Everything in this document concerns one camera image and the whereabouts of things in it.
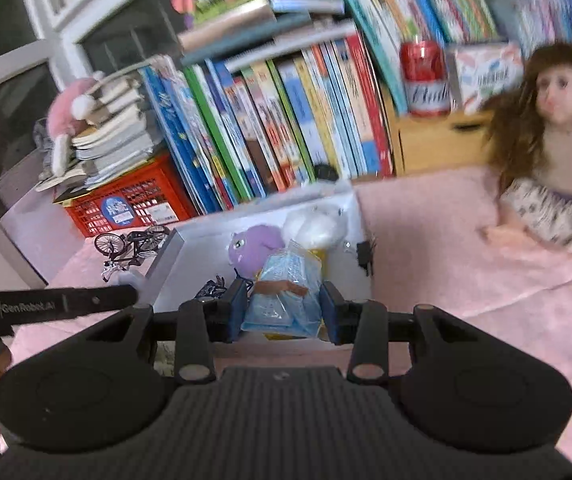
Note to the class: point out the pink tablecloth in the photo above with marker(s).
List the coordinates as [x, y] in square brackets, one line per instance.
[440, 270]

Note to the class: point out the white patterned pen box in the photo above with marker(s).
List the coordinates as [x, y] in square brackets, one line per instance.
[485, 77]

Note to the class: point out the purple plush toy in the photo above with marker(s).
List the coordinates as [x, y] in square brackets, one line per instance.
[256, 247]

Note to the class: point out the small black box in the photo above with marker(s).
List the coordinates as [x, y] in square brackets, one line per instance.
[327, 172]

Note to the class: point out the white cardboard box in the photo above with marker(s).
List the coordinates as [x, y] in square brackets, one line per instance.
[191, 270]

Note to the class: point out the black model bicycle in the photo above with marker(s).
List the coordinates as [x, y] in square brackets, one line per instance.
[133, 245]

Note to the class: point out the black binder clip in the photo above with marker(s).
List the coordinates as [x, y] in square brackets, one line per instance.
[365, 255]

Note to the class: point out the row of upright books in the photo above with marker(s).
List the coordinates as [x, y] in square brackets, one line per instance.
[276, 125]

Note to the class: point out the pile of flat books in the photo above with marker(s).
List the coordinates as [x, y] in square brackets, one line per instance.
[266, 25]

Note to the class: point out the small wooden drawer box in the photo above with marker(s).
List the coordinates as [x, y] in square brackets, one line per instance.
[435, 145]

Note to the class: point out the stack of worn books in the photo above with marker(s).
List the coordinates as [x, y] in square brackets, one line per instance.
[111, 140]

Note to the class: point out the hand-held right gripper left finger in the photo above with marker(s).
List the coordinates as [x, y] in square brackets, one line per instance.
[238, 305]

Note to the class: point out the grey plush toy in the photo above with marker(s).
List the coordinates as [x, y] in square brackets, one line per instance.
[42, 135]

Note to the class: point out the pink bunny plush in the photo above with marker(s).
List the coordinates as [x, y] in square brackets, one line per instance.
[68, 115]

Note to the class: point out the brown-haired doll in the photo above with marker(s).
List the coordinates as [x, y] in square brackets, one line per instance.
[550, 125]

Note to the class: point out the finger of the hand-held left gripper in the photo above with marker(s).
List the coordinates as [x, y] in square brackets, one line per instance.
[101, 301]

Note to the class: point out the light blue plastic packet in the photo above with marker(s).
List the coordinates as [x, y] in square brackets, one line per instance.
[283, 290]

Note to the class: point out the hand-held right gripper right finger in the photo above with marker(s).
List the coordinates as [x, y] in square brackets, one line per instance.
[328, 310]

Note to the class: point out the row of thin books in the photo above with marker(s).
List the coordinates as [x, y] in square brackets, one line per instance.
[465, 5]

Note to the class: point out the red beer can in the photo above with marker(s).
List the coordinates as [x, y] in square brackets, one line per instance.
[424, 77]

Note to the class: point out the red plastic crate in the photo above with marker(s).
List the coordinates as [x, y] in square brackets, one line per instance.
[141, 195]

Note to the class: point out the white fluffy plush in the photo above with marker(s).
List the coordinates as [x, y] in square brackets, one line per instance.
[316, 227]

